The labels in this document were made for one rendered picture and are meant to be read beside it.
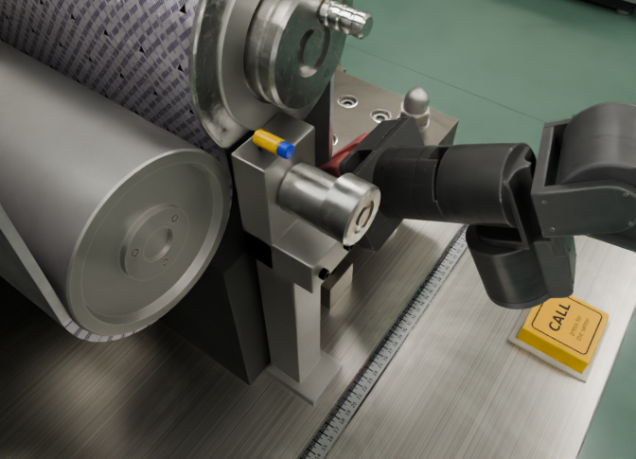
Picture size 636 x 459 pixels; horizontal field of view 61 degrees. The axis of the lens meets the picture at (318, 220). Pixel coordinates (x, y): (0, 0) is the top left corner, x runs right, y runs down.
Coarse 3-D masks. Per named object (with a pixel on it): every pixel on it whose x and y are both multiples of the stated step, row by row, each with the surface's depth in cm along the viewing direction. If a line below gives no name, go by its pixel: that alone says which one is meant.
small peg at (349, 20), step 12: (324, 12) 29; (336, 12) 29; (348, 12) 29; (360, 12) 29; (324, 24) 30; (336, 24) 29; (348, 24) 29; (360, 24) 29; (372, 24) 29; (360, 36) 29
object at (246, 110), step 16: (240, 0) 27; (256, 0) 28; (240, 16) 27; (224, 32) 27; (240, 32) 28; (224, 48) 27; (240, 48) 28; (224, 64) 28; (240, 64) 29; (224, 80) 29; (240, 80) 30; (224, 96) 29; (240, 96) 30; (240, 112) 31; (256, 112) 32; (272, 112) 34; (288, 112) 35; (256, 128) 33
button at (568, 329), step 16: (544, 304) 58; (560, 304) 58; (576, 304) 58; (528, 320) 57; (544, 320) 57; (560, 320) 57; (576, 320) 57; (592, 320) 57; (528, 336) 56; (544, 336) 55; (560, 336) 55; (576, 336) 55; (592, 336) 55; (544, 352) 56; (560, 352) 55; (576, 352) 54; (592, 352) 54; (576, 368) 55
